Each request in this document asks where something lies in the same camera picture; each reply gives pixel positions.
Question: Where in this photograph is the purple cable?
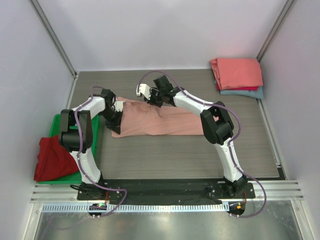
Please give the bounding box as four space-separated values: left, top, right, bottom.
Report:
138 71 267 219
51 86 128 230

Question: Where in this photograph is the red t shirt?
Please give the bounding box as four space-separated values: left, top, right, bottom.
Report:
33 135 79 182

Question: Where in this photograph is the folded blue t shirt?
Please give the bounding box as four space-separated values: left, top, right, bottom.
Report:
220 86 264 100

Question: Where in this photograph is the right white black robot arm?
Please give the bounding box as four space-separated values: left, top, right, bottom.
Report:
136 75 248 198

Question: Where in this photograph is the green plastic bin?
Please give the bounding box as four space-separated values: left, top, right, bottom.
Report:
37 114 100 185

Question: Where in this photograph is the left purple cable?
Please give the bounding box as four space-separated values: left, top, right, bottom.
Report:
51 86 128 230

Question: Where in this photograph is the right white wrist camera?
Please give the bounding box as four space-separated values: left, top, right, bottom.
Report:
136 83 151 100

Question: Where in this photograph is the aluminium corner post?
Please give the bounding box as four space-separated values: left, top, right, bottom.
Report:
29 0 78 80
256 0 297 63

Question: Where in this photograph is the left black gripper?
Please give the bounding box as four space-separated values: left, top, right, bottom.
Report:
100 109 124 135

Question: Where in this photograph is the folded coral t shirt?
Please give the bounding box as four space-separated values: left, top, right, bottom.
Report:
209 57 263 90

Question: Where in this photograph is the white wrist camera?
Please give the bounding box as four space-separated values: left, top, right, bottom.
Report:
113 100 126 113
136 83 151 100

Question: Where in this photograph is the right aluminium corner post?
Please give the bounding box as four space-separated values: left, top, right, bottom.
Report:
256 0 297 63

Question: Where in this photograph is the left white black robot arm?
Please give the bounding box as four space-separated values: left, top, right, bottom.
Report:
58 88 124 200

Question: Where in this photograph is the slotted white cable duct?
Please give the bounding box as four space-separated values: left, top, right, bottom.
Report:
41 202 230 214

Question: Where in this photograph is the pink printed t shirt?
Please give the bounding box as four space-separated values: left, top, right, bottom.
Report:
111 97 204 138

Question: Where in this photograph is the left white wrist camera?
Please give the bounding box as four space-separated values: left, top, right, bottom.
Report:
113 100 126 113

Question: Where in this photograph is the aluminium frame rail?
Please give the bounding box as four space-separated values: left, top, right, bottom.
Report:
30 180 304 204

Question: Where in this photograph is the folded magenta t shirt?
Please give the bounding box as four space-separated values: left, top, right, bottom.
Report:
224 86 259 91

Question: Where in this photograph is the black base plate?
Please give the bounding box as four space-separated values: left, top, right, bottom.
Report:
70 178 256 206

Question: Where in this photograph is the left aluminium corner post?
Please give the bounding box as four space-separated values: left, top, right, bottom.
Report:
29 0 78 80

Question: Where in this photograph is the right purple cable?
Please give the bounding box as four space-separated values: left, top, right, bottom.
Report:
138 71 267 219

